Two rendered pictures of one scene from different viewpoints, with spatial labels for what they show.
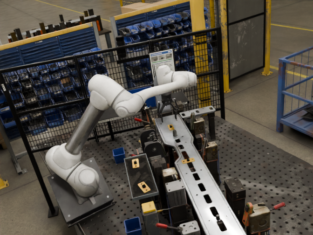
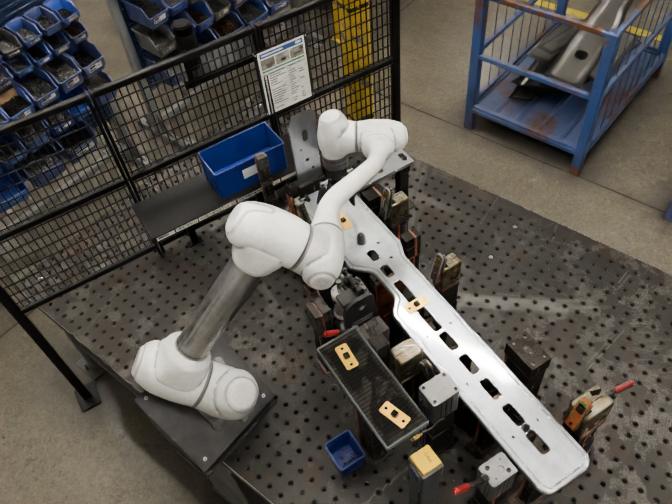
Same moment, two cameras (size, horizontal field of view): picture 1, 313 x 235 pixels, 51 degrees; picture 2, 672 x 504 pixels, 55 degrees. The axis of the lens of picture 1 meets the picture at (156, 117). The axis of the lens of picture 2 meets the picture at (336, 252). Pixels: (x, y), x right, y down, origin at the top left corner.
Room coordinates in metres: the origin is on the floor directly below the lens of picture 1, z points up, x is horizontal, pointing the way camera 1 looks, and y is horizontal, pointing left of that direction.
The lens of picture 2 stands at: (0.68, 0.46, 2.81)
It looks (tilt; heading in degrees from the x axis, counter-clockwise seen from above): 51 degrees down; 342
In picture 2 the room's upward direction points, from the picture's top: 8 degrees counter-clockwise
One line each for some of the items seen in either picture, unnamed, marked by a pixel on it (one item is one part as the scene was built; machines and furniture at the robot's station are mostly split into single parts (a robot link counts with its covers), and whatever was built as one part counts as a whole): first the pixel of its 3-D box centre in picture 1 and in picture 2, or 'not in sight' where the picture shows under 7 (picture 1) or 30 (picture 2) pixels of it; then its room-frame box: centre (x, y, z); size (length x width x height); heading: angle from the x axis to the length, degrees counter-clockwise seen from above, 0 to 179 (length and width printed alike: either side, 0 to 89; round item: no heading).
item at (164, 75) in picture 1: (165, 76); (337, 133); (2.21, -0.11, 1.42); 0.13 x 0.11 x 0.16; 64
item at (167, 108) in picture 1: (162, 94); (305, 148); (2.47, -0.08, 1.17); 0.12 x 0.01 x 0.34; 98
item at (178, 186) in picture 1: (178, 212); (436, 418); (1.40, -0.04, 0.90); 0.13 x 0.10 x 0.41; 98
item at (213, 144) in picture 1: (211, 165); (445, 290); (1.83, -0.33, 0.87); 0.12 x 0.09 x 0.35; 98
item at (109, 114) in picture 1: (137, 107); (244, 175); (2.61, 0.16, 1.01); 0.90 x 0.22 x 0.03; 98
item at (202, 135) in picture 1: (201, 152); (410, 258); (2.04, -0.29, 0.84); 0.11 x 0.08 x 0.29; 98
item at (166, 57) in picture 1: (162, 66); (284, 75); (2.77, -0.13, 1.30); 0.23 x 0.02 x 0.31; 98
